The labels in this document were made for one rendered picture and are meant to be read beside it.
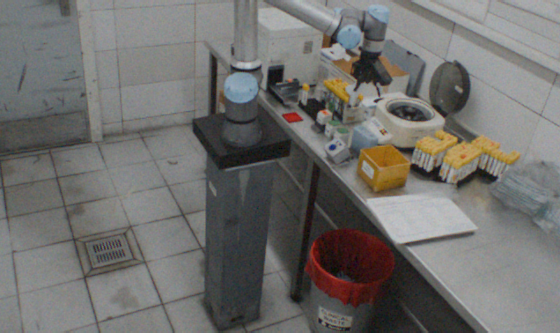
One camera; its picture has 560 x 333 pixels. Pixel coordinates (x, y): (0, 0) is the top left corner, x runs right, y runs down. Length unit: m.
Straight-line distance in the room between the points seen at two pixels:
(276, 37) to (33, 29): 1.59
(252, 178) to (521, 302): 0.99
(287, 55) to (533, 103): 1.04
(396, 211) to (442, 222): 0.15
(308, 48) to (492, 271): 1.31
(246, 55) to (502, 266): 1.10
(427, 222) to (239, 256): 0.81
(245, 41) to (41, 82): 1.89
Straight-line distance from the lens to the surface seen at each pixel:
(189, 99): 3.95
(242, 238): 2.20
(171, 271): 2.82
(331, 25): 1.80
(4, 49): 3.52
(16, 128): 3.74
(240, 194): 2.05
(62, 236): 3.10
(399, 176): 1.97
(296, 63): 2.55
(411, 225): 1.82
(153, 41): 3.71
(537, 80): 2.18
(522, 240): 1.95
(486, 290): 1.71
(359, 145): 2.11
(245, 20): 1.94
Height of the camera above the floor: 1.97
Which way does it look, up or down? 34 degrees down
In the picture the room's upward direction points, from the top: 6 degrees clockwise
